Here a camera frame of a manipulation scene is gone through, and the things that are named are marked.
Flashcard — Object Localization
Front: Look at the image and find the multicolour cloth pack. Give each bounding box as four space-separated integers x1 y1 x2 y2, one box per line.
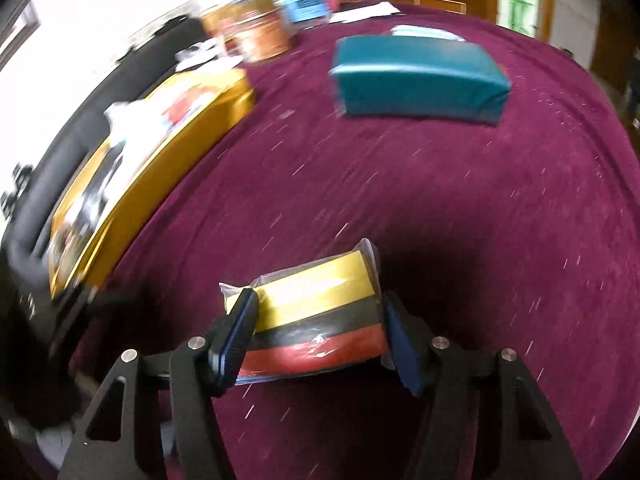
236 237 388 385

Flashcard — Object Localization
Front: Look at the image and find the maroon velvet tablecloth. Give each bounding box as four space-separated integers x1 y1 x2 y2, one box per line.
73 6 639 479

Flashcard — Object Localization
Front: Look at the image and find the black sofa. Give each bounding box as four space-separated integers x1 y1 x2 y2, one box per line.
2 15 206 294

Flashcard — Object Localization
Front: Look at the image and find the yellow gift box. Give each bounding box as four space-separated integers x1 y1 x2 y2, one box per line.
48 64 255 296

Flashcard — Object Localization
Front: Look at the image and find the teal rectangular box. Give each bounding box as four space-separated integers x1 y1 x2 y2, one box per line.
330 35 511 125

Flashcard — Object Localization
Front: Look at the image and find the blue white packet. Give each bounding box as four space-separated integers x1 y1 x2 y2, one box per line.
390 24 465 42

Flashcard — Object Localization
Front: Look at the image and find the white paper sheet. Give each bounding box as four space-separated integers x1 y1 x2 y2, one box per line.
329 1 400 24

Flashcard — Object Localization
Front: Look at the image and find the orange label plastic jar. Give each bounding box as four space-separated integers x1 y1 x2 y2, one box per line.
201 0 291 63

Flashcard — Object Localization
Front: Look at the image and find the framed wall picture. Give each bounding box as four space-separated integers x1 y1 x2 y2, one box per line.
0 2 40 70

